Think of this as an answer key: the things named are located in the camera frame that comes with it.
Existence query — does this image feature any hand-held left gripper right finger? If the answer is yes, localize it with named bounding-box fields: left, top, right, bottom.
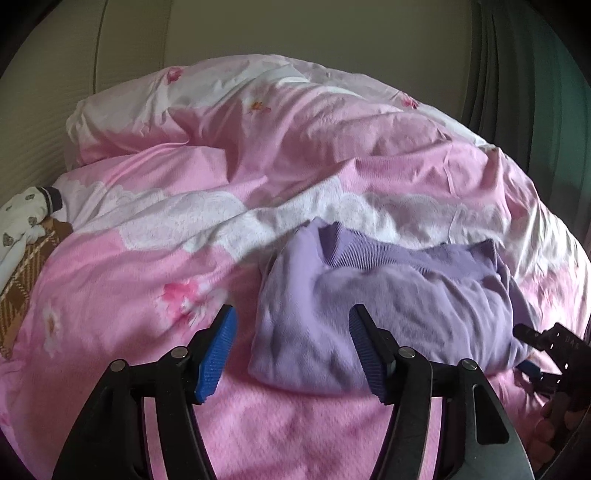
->
left=348, top=304, right=536, bottom=480

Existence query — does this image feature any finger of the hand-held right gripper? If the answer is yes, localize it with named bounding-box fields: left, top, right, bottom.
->
left=516, top=360, right=561, bottom=394
left=512, top=323, right=555, bottom=357

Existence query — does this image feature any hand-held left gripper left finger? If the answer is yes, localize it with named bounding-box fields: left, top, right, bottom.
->
left=52, top=305, right=238, bottom=480

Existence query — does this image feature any purple sweatshirt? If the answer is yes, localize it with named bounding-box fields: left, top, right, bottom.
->
left=248, top=218, right=541, bottom=397

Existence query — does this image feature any person's right hand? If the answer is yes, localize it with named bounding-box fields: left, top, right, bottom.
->
left=531, top=396, right=574, bottom=464

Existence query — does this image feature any pink floral duvet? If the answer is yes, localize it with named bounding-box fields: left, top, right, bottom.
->
left=0, top=54, right=589, bottom=480

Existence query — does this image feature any brown plaid folded cloth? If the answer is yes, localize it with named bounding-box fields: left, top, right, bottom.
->
left=0, top=218, right=75, bottom=361

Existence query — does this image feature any white heart-print garment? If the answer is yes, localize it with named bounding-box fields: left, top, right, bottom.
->
left=0, top=185, right=63, bottom=289

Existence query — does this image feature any dark green curtain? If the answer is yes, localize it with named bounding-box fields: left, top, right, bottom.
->
left=466, top=0, right=591, bottom=241

